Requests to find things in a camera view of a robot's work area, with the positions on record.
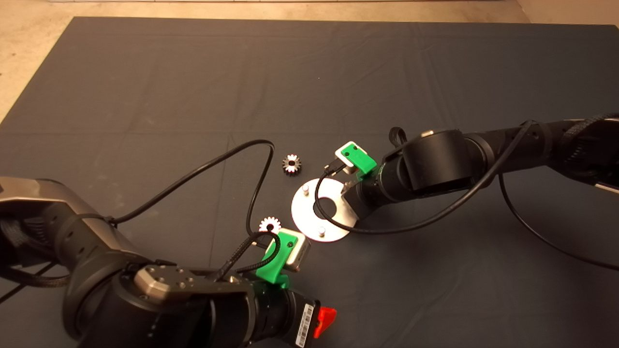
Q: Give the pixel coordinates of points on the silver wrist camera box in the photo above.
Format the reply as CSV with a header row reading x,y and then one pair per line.
x,y
338,155
302,251

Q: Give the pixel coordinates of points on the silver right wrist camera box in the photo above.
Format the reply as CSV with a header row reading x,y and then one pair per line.
x,y
338,155

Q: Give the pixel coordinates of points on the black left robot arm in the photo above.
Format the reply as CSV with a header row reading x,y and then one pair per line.
x,y
96,290

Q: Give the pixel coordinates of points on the green left camera mount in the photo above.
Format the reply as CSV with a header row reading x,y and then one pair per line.
x,y
271,268

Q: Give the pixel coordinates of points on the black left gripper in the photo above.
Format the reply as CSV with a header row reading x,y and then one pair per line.
x,y
285,319

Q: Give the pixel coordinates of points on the small steel planetary gear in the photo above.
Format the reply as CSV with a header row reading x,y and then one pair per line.
x,y
266,224
295,169

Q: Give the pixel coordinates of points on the round metal carrier plate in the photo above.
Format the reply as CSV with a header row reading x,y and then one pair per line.
x,y
302,212

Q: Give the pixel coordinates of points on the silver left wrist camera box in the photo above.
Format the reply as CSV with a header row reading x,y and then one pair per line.
x,y
302,251

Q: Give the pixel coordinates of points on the green right camera mount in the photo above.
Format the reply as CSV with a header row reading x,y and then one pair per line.
x,y
360,162

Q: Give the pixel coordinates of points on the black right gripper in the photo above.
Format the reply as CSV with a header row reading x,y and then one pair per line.
x,y
367,198

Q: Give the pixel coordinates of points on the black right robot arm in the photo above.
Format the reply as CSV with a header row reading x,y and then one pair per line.
x,y
435,164

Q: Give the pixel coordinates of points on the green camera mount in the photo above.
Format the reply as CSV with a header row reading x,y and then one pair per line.
x,y
360,162
271,268

